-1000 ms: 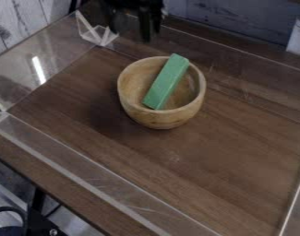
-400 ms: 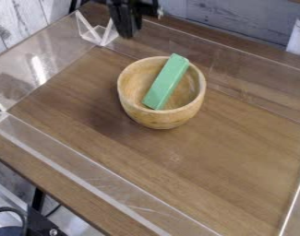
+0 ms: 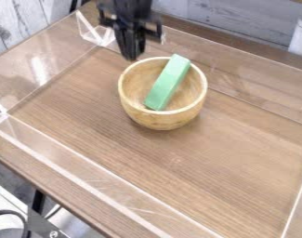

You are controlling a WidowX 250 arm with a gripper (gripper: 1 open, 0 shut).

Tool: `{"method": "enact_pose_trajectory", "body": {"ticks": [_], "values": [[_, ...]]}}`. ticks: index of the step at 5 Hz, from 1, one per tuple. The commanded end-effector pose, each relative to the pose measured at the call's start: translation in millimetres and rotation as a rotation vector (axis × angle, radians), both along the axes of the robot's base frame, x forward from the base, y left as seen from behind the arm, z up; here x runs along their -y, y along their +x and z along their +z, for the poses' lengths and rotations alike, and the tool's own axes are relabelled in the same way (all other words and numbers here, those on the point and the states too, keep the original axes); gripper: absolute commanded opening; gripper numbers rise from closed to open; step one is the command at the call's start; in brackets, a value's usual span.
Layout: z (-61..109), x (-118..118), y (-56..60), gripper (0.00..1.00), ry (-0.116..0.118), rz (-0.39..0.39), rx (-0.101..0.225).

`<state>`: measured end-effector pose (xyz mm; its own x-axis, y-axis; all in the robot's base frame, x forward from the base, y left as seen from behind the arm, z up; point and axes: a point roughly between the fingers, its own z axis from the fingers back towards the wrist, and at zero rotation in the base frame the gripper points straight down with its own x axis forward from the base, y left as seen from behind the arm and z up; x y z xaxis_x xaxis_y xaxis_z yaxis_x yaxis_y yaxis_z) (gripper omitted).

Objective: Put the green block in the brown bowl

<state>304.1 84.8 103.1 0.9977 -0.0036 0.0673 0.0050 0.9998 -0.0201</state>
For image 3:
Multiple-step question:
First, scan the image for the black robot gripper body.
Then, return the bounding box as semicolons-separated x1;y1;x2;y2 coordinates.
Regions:
97;0;163;42

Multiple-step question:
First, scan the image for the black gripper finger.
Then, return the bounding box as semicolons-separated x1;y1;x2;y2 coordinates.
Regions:
135;28;146;58
115;26;136;60

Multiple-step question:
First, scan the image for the green rectangular block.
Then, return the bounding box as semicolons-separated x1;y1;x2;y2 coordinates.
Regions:
144;54;190;111

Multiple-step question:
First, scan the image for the light wooden bowl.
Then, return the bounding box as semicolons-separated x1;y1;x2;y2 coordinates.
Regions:
116;57;207;131

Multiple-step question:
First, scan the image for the white cylinder container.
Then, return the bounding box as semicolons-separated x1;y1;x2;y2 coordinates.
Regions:
288;18;302;56

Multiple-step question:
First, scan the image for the black metal table leg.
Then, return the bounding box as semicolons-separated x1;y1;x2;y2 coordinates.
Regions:
31;190;45;214

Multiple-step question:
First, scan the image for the clear acrylic tray wall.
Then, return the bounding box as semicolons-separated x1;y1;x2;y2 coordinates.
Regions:
0;12;302;238

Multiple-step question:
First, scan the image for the grey metal bracket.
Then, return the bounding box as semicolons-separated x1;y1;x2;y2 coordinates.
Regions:
27;209;69;238

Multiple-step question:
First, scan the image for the black cable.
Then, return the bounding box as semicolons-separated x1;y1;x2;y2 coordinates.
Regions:
0;209;31;238

